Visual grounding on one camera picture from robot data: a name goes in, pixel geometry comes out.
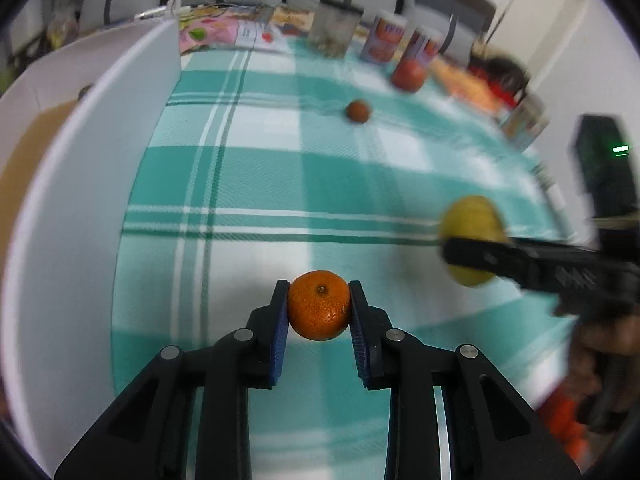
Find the orange cover book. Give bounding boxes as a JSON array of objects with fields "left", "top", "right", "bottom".
[{"left": 430, "top": 55, "right": 506, "bottom": 117}]

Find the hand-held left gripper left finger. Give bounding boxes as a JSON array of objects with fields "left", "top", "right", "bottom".
[{"left": 54, "top": 279, "right": 291, "bottom": 480}]

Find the red tomato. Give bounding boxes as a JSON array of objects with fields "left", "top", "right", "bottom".
[{"left": 390, "top": 58, "right": 428, "bottom": 93}]

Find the grey sofa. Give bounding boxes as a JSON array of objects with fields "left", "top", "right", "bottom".
[{"left": 50, "top": 0, "right": 501, "bottom": 66}]

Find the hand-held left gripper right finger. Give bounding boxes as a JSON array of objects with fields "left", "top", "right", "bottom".
[{"left": 347, "top": 280, "right": 581, "bottom": 480}]

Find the orange clothing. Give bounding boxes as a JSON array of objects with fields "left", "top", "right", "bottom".
[{"left": 537, "top": 389, "right": 601, "bottom": 467}]

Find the printed food can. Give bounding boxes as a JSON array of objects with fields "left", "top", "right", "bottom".
[
  {"left": 400, "top": 24, "right": 445, "bottom": 72},
  {"left": 360, "top": 10, "right": 408, "bottom": 65}
]

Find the clear plastic jar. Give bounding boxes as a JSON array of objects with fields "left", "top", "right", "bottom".
[{"left": 307, "top": 0, "right": 363, "bottom": 59}]

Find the person's right hand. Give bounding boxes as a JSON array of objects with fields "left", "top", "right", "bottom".
[{"left": 567, "top": 317, "right": 640, "bottom": 391}]

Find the small printed box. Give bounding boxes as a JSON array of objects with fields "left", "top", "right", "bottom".
[{"left": 500, "top": 92, "right": 551, "bottom": 152}]

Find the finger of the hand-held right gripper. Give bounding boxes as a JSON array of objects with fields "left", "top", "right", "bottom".
[{"left": 442, "top": 237, "right": 566, "bottom": 293}]

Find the small mandarin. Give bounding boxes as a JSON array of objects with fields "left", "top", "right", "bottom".
[{"left": 345, "top": 100, "right": 374, "bottom": 125}]

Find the dark bag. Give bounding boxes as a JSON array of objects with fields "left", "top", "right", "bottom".
[{"left": 470, "top": 45, "right": 532, "bottom": 107}]

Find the pink printed paper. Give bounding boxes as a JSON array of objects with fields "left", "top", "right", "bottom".
[{"left": 177, "top": 7, "right": 289, "bottom": 56}]

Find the large speckled mandarin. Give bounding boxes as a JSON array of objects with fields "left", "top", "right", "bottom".
[{"left": 287, "top": 270, "right": 352, "bottom": 342}]

